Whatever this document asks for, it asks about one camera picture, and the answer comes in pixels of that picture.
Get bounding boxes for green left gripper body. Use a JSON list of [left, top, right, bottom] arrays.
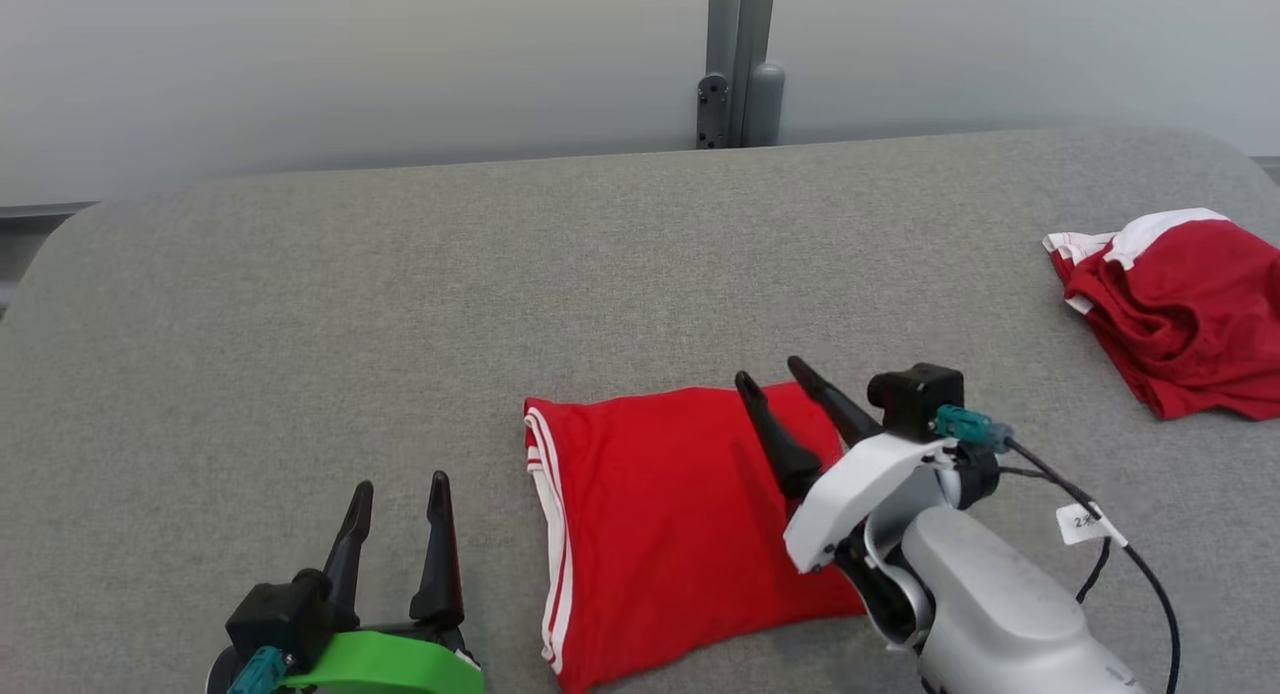
[[285, 631, 486, 694]]

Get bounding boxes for left black cable teal plug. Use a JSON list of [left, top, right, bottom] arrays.
[[228, 646, 291, 694]]

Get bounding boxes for black cable teal plug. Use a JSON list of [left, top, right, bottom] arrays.
[[930, 406, 1181, 694], [228, 646, 291, 694]]

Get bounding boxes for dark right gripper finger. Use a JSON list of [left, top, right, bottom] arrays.
[[787, 356, 886, 447], [735, 371, 823, 500]]

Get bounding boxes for red basketball jersey number 23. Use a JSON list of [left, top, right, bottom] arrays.
[[523, 382, 871, 693]]

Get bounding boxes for red shorts with white stripes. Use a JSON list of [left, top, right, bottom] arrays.
[[1043, 208, 1280, 422]]

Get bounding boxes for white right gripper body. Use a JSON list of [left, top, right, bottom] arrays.
[[783, 434, 946, 575]]

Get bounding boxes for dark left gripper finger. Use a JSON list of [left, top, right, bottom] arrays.
[[410, 471, 466, 630], [322, 481, 375, 610]]

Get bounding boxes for dark grey post bracket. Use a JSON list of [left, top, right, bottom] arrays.
[[697, 72, 731, 151]]

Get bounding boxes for white cable label tag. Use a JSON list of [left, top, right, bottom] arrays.
[[1055, 504, 1113, 547]]

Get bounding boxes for grey metal partition post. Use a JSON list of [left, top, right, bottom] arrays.
[[706, 0, 778, 150]]

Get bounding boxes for right black cable teal plug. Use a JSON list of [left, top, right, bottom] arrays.
[[930, 406, 1181, 694]]

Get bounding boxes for grey cylindrical post foot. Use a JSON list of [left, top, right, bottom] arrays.
[[745, 62, 786, 147]]

